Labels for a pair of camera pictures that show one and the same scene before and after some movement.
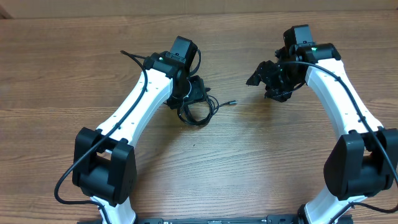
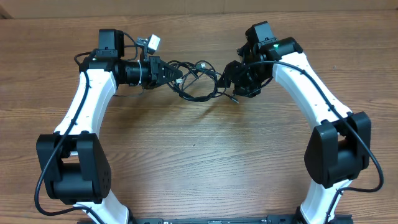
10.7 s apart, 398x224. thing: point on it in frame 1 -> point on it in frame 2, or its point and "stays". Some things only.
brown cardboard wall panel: x=18 y=9 stays
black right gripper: x=264 y=73 -> x=232 y=78
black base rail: x=283 y=219 stays
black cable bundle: x=194 y=105 -> x=199 y=82
